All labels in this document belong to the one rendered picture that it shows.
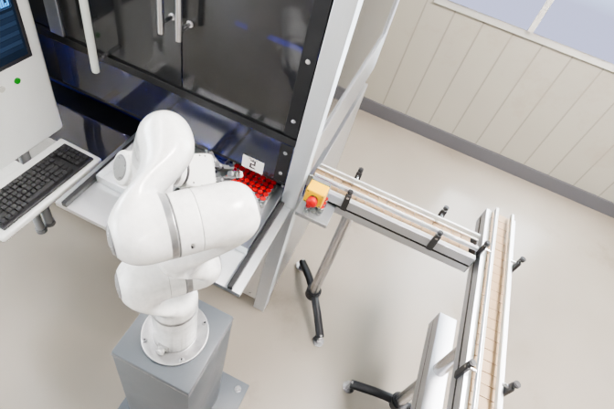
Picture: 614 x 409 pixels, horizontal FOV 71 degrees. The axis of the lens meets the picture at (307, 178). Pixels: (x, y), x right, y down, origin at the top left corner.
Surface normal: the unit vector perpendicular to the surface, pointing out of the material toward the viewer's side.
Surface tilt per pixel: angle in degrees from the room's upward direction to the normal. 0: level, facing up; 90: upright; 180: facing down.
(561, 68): 90
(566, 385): 0
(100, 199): 0
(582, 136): 90
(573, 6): 90
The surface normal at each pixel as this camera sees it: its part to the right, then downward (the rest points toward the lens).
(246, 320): 0.21, -0.66
